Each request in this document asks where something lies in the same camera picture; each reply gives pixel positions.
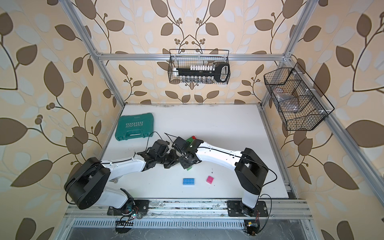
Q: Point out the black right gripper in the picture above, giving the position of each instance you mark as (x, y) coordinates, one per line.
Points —
(185, 165)

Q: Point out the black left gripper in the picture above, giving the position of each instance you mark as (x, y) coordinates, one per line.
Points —
(174, 159)

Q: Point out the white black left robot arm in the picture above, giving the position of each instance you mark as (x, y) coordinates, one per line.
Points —
(88, 185)

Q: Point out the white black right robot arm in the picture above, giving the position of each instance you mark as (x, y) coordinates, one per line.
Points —
(250, 170)

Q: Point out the blue lego brick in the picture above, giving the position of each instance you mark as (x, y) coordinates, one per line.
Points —
(188, 181)

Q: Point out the pink lego brick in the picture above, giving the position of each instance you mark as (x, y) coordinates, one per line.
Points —
(209, 180)

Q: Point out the green plastic tool case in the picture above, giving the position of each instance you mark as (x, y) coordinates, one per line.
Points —
(132, 127)

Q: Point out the black white socket tool set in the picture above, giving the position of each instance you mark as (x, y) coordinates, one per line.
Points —
(216, 73)

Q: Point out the plastic bag in basket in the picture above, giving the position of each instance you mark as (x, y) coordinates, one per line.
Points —
(286, 102)

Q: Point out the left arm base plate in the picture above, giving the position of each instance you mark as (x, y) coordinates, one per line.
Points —
(135, 208)

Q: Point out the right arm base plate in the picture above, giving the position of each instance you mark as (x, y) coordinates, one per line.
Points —
(238, 209)

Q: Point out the black wire basket back wall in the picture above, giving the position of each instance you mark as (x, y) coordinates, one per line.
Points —
(188, 57)

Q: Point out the black wire basket wall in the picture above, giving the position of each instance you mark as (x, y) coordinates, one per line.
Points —
(300, 102)
(188, 57)

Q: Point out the aluminium front rail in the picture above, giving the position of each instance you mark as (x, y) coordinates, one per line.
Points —
(275, 209)

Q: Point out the black wire basket right wall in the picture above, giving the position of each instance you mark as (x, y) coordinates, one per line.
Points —
(300, 102)

